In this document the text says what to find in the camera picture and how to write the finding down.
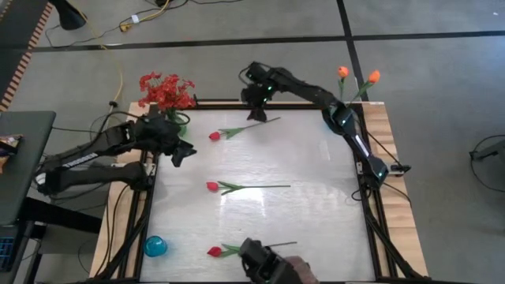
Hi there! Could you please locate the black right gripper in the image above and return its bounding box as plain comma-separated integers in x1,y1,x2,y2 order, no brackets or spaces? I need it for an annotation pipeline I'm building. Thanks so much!
241,83,273,122

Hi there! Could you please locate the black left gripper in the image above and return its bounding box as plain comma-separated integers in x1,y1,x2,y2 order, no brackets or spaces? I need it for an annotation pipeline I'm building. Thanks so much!
136,114,197,168

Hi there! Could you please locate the red artificial tulip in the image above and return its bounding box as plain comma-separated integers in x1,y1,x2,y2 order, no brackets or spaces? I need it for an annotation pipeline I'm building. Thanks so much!
206,181,292,196
208,116,282,142
207,241,298,259

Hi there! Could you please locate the orange artificial tulip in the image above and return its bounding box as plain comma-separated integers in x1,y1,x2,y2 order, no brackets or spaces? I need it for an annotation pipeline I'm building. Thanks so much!
349,69,382,107
337,65,350,102

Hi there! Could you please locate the green glass vase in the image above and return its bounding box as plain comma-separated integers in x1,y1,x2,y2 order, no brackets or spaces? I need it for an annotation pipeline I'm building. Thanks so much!
167,109,190,138

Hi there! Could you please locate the round teal glass vase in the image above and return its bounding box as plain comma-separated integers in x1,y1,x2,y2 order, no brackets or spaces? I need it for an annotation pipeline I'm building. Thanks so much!
143,235,168,259

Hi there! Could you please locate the black bulky device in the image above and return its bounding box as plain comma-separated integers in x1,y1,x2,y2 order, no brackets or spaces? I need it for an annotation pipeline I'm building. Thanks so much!
238,236,303,284

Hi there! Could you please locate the black desk support bar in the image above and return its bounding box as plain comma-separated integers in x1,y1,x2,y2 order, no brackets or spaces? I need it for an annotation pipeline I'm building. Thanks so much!
17,196,103,234

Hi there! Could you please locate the dark grey desk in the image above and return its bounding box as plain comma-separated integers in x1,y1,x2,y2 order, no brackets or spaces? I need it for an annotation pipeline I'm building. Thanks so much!
0,110,57,226

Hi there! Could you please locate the person's hand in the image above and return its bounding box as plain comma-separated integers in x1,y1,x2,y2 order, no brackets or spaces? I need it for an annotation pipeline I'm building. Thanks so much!
283,255,320,284

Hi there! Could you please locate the colourful snack bag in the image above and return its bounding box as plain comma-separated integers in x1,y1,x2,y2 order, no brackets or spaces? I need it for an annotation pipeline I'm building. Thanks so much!
0,133,24,174

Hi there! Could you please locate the backlit keyboard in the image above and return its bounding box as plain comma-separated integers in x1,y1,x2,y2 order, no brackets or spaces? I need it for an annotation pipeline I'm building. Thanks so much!
0,235,17,273

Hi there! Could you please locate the black mat orange striped edge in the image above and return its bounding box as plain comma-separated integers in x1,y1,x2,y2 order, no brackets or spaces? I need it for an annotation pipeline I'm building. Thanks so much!
0,0,53,112

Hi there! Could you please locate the black metal table frame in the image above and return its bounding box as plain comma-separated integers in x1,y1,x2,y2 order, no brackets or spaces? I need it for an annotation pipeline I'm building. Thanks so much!
88,100,433,284

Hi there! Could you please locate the thick yellow cable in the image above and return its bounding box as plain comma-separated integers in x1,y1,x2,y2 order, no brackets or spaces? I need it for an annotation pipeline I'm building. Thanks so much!
78,7,125,140

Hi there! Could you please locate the yellow extension cord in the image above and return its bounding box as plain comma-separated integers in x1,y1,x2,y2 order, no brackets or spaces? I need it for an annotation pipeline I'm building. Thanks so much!
118,0,171,33

